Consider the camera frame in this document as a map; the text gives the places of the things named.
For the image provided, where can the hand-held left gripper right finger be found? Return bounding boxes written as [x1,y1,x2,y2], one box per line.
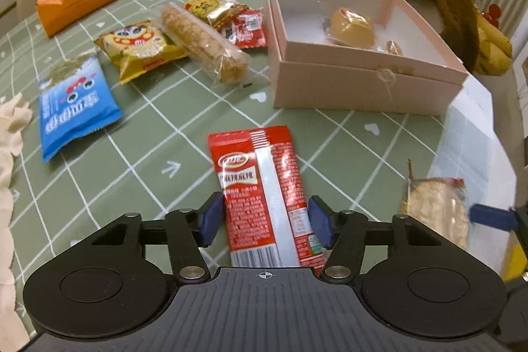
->
[307,195,444,282]

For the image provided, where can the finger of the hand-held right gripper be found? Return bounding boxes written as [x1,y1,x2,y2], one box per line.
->
[470,204,528,231]

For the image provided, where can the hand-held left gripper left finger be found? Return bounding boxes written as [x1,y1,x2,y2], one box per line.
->
[88,191,226,282]

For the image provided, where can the red snack packet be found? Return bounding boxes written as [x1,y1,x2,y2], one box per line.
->
[207,125,328,268]

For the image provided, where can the clear wide cracker packet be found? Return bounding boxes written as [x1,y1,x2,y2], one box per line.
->
[399,159,471,251]

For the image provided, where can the pink cardboard box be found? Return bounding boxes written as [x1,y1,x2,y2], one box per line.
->
[264,0,470,117]

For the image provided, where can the long clear cracker packet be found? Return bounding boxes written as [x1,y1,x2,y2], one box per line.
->
[157,3,250,84]

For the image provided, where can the green checked tablecloth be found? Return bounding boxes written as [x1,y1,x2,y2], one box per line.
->
[0,0,518,336]

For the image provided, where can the wooden shelf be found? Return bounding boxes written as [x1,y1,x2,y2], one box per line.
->
[513,57,528,119]

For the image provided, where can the yellow plush toy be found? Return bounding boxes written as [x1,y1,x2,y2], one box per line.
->
[474,3,514,76]

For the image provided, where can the blue snack packet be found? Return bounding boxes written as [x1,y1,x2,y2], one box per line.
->
[39,53,123,164]

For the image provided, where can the yellow cartoon snack packet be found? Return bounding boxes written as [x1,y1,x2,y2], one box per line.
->
[95,19,188,84]

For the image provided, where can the yellow wrapped pastry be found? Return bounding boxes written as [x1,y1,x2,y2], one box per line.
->
[326,7,377,48]

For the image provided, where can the cream cloth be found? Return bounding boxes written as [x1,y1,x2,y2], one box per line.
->
[0,93,34,352]

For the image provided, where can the small yellow red packet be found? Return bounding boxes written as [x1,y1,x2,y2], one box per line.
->
[183,0,248,32]

